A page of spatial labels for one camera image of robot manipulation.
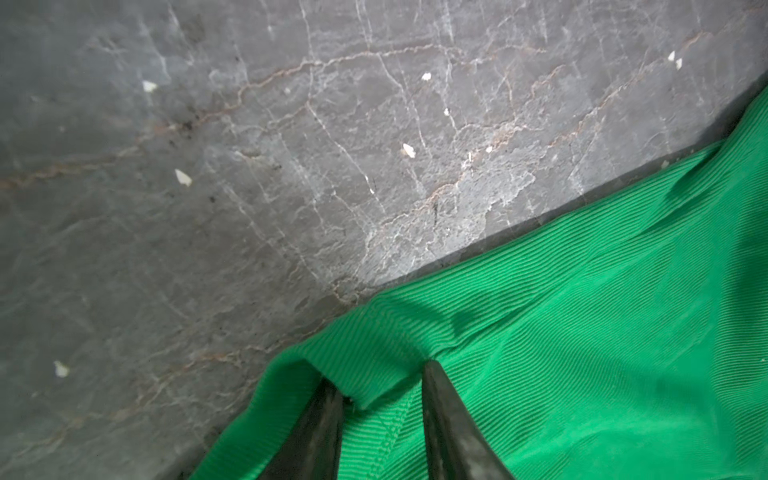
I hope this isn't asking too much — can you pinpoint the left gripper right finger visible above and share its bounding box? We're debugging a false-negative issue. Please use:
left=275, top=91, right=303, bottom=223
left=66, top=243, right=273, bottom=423
left=422, top=360, right=514, bottom=480

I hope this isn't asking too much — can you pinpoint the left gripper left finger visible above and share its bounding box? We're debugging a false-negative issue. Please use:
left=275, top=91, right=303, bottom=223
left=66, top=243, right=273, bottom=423
left=258, top=379, right=345, bottom=480

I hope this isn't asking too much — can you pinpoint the green tank top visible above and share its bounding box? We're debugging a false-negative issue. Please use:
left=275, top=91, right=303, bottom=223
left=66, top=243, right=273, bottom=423
left=195, top=94, right=767, bottom=479

